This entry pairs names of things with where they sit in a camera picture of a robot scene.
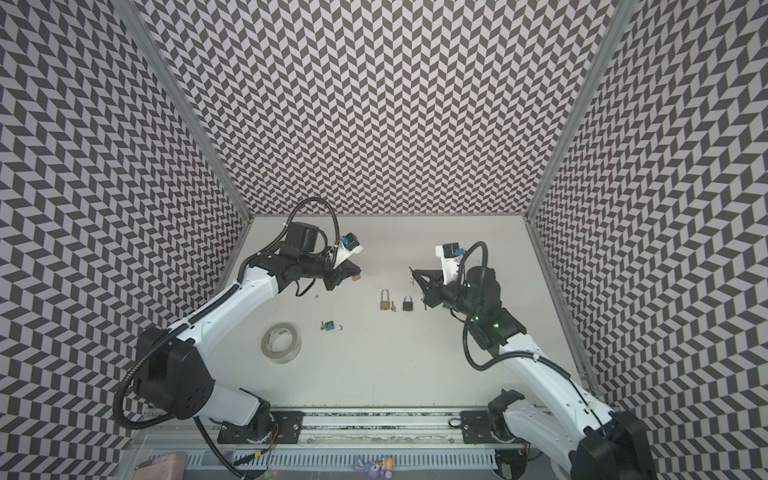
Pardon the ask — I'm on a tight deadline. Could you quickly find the black padlock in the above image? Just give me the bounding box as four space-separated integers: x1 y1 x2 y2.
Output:
402 295 414 312

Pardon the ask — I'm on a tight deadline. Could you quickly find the large brass padlock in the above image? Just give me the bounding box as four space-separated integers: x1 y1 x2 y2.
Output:
379 289 396 312

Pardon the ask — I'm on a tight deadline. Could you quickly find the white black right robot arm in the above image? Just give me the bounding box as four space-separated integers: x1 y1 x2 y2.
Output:
411 241 657 479

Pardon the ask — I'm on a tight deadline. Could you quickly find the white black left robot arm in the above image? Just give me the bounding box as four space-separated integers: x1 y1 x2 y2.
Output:
112 196 362 439

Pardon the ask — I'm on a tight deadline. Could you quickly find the blue padlock with key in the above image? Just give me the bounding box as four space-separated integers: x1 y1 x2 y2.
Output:
320 321 343 332

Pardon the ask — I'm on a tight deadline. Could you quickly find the clear tape roll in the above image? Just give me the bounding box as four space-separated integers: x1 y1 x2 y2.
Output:
260 323 302 365

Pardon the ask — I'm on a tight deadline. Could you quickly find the purple orange toy figure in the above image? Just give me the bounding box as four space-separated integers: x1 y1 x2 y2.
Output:
352 457 394 479

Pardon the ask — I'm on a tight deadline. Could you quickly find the pink box bottom left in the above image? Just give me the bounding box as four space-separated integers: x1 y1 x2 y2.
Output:
134 453 186 480

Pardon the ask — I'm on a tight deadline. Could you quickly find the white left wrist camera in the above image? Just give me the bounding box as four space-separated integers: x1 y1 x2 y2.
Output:
333 233 363 268

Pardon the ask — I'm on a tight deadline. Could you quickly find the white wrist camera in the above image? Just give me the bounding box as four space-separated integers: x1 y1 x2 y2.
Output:
435 242 464 285
333 233 363 268

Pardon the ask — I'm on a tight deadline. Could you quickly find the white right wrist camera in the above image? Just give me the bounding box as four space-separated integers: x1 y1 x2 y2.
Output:
435 242 464 285

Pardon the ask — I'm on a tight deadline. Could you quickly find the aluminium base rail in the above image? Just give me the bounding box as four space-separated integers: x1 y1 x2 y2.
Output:
149 407 541 472

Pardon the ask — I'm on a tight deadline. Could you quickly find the aluminium right corner post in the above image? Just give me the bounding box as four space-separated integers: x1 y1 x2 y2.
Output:
525 0 639 224

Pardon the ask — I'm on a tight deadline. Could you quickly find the aluminium corner post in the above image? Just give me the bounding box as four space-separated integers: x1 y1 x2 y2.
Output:
111 0 253 220
525 0 639 224

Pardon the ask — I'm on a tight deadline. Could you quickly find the aluminium left corner post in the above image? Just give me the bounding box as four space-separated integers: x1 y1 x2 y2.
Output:
111 0 253 220

